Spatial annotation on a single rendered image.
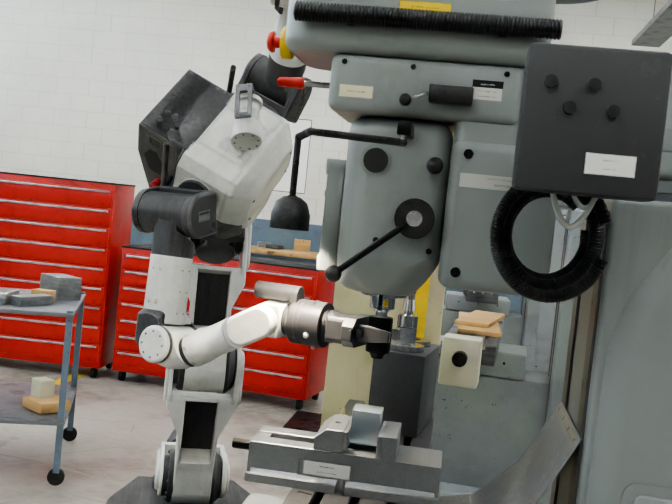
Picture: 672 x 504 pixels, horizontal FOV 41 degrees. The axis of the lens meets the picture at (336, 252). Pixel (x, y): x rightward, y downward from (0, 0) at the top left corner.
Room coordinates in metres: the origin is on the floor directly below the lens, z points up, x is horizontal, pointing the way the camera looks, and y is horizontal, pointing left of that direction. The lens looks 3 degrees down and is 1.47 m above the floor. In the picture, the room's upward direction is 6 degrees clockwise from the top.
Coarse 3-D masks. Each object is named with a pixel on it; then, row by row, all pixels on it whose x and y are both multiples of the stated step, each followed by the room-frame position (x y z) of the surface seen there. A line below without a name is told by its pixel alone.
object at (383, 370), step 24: (384, 360) 2.03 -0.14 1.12; (408, 360) 2.01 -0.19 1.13; (432, 360) 2.12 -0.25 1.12; (384, 384) 2.03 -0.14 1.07; (408, 384) 2.01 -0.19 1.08; (432, 384) 2.16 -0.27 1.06; (384, 408) 2.03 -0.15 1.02; (408, 408) 2.01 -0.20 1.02; (432, 408) 2.20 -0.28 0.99; (408, 432) 2.01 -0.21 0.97
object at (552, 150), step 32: (544, 64) 1.29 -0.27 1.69; (576, 64) 1.28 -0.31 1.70; (608, 64) 1.28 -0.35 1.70; (640, 64) 1.27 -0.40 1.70; (544, 96) 1.29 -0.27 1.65; (576, 96) 1.28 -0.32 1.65; (608, 96) 1.28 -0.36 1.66; (640, 96) 1.27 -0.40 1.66; (544, 128) 1.29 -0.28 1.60; (576, 128) 1.28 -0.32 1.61; (608, 128) 1.28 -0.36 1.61; (640, 128) 1.27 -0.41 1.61; (544, 160) 1.29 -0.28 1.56; (576, 160) 1.28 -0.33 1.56; (608, 160) 1.28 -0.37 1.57; (640, 160) 1.27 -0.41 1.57; (544, 192) 1.35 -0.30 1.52; (576, 192) 1.28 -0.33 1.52; (608, 192) 1.28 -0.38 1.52; (640, 192) 1.27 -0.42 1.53
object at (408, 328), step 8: (400, 320) 2.06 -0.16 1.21; (408, 320) 2.06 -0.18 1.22; (416, 320) 2.07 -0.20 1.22; (400, 328) 2.06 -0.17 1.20; (408, 328) 2.06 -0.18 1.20; (416, 328) 2.07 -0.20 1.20; (400, 336) 2.06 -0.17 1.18; (408, 336) 2.06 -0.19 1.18; (400, 344) 2.06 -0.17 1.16; (408, 344) 2.06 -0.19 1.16
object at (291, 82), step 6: (282, 78) 1.81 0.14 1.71; (288, 78) 1.81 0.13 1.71; (294, 78) 1.81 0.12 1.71; (300, 78) 1.81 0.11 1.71; (282, 84) 1.81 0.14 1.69; (288, 84) 1.81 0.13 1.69; (294, 84) 1.81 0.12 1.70; (300, 84) 1.81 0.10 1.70; (306, 84) 1.81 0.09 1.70; (312, 84) 1.81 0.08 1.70; (318, 84) 1.81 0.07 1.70; (324, 84) 1.80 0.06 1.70
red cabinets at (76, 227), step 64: (0, 192) 6.61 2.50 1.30; (64, 192) 6.58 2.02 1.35; (128, 192) 6.90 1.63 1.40; (0, 256) 6.61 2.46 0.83; (64, 256) 6.58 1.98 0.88; (128, 256) 6.55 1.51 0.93; (0, 320) 6.60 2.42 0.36; (64, 320) 6.59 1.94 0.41; (128, 320) 6.55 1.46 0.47; (256, 384) 6.30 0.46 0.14; (320, 384) 6.54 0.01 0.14
